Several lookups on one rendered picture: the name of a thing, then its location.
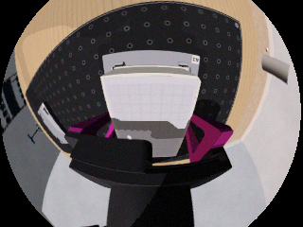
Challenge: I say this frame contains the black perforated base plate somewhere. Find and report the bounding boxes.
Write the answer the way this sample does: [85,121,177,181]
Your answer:
[25,1,242,154]

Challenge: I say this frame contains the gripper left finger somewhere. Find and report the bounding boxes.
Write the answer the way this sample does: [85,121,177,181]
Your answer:
[69,112,116,138]

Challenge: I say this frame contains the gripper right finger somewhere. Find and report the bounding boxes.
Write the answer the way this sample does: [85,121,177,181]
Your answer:
[186,112,233,162]

